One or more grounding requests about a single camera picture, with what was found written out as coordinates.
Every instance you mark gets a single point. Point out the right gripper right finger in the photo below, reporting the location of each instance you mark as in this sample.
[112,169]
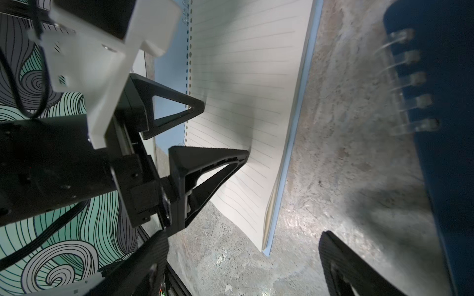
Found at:
[347,274]

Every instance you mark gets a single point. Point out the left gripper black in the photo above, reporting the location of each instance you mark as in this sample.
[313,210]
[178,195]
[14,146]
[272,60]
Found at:
[146,109]

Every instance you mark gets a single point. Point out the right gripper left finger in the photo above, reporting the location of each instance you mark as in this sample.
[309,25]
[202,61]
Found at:
[126,278]

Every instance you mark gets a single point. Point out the light blue spiral notebook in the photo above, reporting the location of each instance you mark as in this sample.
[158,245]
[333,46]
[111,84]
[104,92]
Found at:
[249,62]

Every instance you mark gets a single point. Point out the dark blue spiral notebook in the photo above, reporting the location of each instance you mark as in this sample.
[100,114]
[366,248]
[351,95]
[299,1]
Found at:
[428,55]

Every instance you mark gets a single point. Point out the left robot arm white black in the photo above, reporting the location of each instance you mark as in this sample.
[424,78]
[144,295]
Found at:
[50,163]

